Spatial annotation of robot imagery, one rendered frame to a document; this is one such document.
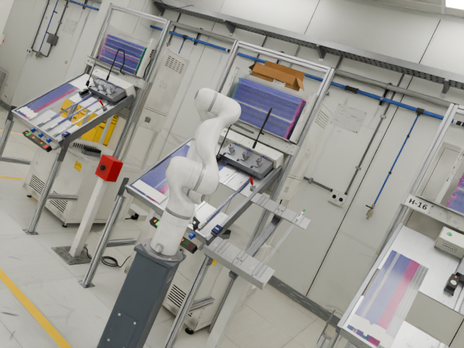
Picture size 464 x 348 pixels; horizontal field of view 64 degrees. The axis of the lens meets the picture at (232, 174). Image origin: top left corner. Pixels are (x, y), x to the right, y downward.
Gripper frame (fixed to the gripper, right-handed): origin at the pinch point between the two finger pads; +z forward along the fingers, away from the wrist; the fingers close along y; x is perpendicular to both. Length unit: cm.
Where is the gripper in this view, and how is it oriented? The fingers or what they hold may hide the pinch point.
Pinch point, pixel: (189, 224)
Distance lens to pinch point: 198.0
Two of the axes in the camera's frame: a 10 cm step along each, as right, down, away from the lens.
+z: 0.6, 7.2, 6.9
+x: 6.3, -5.7, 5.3
